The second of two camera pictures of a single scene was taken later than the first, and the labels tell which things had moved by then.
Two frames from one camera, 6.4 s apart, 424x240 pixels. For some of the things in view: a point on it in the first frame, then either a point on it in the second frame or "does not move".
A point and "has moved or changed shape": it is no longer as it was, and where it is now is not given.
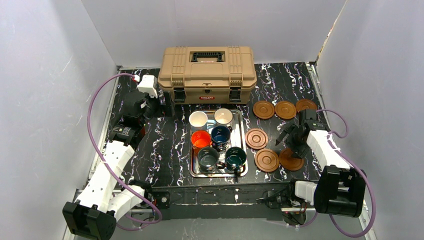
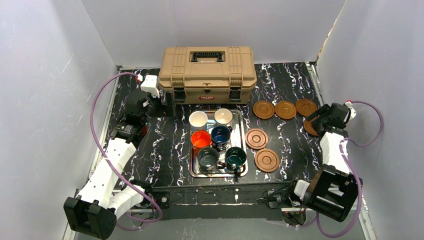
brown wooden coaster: x=305 y=104 does not move
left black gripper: x=159 y=106 does not move
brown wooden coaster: x=289 y=162 has moved or changed shape
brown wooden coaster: x=267 y=160 does not move
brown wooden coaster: x=285 y=110 does not move
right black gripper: x=292 y=136 to x=318 y=118
